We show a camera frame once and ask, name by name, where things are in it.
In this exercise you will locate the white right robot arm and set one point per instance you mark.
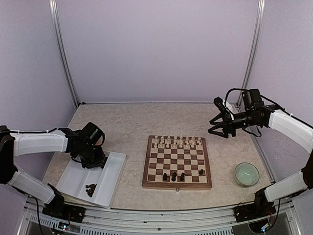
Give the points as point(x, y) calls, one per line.
point(260, 112)

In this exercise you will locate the right aluminium corner post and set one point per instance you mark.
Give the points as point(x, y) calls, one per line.
point(254, 44)

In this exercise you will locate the aluminium front rail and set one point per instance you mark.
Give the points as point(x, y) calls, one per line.
point(100, 221)

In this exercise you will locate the aluminium corner post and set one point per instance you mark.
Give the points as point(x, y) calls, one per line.
point(62, 51)
point(254, 44)

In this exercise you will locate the row of white chess pieces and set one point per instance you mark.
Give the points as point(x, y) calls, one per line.
point(175, 142)

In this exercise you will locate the pale green glass bowl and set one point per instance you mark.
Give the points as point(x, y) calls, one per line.
point(246, 174)

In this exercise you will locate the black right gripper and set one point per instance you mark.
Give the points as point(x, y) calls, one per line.
point(228, 125)

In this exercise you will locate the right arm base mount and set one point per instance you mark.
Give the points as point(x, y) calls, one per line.
point(259, 208)

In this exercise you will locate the wooden chess board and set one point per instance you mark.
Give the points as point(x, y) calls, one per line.
point(190, 161)

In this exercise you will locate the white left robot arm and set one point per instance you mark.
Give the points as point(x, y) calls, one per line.
point(82, 144)

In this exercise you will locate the white plastic divided tray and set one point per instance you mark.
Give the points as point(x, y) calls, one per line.
point(74, 179)

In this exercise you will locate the left aluminium corner post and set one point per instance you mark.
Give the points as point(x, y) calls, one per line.
point(62, 51)

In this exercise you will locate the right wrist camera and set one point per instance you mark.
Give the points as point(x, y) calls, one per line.
point(223, 105)

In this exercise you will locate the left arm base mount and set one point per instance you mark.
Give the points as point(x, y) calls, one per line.
point(58, 209)

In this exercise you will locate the dark chess pieces lower pile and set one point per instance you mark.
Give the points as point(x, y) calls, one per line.
point(90, 189)

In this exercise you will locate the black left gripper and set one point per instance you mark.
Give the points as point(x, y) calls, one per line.
point(99, 161)

